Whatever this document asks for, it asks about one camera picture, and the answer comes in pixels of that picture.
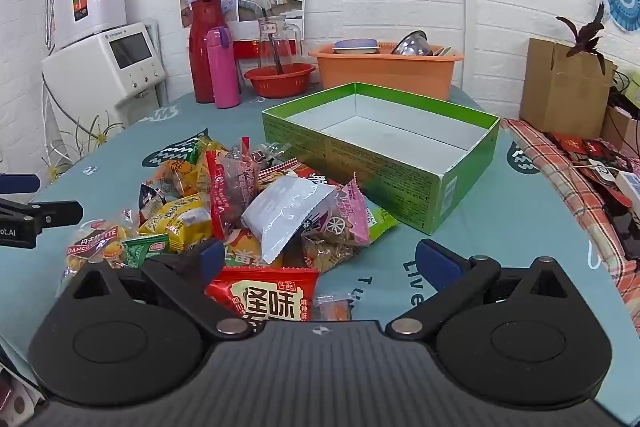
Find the green cardboard box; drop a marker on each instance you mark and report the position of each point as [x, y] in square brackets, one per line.
[400, 167]

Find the pink snack packet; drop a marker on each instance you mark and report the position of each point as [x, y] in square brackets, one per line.
[350, 212]

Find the white tissue rolls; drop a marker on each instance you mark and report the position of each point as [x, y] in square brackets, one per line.
[20, 399]

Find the clear candy packet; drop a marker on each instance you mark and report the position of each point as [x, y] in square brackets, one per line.
[270, 153]

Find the yellow flower plant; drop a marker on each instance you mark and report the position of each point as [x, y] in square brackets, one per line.
[95, 139]

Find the red plaid cloth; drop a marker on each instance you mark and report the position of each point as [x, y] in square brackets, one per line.
[570, 187]

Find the red thermos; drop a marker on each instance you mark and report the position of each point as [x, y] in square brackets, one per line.
[202, 52]

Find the dark triangular snack packet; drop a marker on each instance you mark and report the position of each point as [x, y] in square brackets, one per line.
[150, 201]

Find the small orange candy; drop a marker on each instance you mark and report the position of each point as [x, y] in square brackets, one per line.
[334, 308]

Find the glass pitcher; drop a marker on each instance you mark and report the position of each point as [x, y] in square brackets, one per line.
[287, 42]

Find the red plastic basin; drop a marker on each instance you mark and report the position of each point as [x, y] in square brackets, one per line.
[280, 82]

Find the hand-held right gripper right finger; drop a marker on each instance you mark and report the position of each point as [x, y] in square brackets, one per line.
[435, 263]

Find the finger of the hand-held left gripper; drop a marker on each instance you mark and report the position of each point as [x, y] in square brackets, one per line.
[20, 183]
[55, 213]

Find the teal printed tablecloth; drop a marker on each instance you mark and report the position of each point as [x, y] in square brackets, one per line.
[500, 217]

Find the dark spoon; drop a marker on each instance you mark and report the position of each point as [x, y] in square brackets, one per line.
[276, 54]

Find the dark purple plant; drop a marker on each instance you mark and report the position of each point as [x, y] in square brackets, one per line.
[585, 39]

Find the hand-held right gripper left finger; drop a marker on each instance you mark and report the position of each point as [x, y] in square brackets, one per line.
[212, 259]

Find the small cardboard box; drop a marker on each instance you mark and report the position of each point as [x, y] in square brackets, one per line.
[620, 127]

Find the orange plastic basin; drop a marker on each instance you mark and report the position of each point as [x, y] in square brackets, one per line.
[385, 74]

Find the pile of snack packets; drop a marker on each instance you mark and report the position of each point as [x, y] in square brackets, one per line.
[175, 217]

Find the white appliance with screen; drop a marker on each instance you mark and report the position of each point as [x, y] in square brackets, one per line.
[100, 67]

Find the red box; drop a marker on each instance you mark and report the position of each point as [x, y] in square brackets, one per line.
[246, 49]

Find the dark red gift packets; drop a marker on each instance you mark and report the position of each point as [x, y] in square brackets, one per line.
[595, 157]

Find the pink bottle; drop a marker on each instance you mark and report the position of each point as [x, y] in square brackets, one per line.
[224, 72]

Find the large red snack packet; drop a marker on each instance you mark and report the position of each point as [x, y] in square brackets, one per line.
[270, 297]

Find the steel bowl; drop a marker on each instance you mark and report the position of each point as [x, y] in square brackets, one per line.
[412, 46]

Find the large cardboard box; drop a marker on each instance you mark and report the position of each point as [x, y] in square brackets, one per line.
[560, 92]

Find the blue lid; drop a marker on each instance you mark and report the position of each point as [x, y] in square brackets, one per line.
[355, 46]

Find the green snack packet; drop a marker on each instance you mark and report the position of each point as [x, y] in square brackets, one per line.
[382, 221]

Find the silver snack packet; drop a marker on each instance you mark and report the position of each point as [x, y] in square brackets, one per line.
[285, 212]

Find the orange snack packet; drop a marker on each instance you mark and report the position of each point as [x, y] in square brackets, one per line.
[174, 172]

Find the light green box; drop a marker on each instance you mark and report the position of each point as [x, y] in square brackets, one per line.
[635, 89]

